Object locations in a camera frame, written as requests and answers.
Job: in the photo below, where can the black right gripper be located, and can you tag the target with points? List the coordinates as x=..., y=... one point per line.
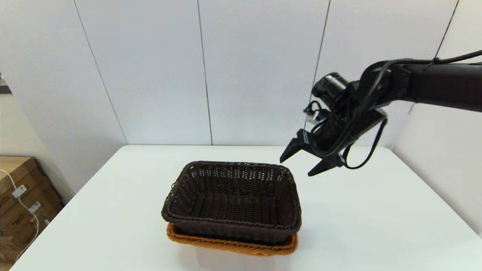
x=339, y=131

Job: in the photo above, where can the dark brown wicker basket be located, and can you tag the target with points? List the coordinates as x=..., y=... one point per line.
x=233, y=203

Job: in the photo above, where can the orange wicker basket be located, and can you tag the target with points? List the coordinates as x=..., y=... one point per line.
x=226, y=246

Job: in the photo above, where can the small white tag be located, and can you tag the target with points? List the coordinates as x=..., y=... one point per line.
x=19, y=192
x=35, y=207

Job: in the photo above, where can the brown cardboard box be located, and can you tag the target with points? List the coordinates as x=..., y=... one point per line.
x=9, y=212
x=9, y=244
x=19, y=167

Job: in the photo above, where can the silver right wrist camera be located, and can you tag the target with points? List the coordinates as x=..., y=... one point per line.
x=314, y=117

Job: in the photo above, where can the dark grey wall fixture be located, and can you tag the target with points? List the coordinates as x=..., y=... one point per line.
x=4, y=90

